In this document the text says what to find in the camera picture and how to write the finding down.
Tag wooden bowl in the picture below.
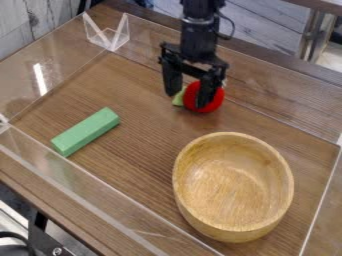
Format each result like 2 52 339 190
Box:
172 132 295 243

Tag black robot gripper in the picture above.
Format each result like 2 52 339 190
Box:
158 17 228 108

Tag red plush fruit green stem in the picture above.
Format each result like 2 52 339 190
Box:
172 81 224 113

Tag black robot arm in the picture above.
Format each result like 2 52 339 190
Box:
158 0 235 112

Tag black table frame bracket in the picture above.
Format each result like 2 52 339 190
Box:
0 212 76 256

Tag green rectangular block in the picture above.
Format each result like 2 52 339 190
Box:
50 107 120 157

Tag clear acrylic enclosure walls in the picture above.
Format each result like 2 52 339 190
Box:
0 15 342 256

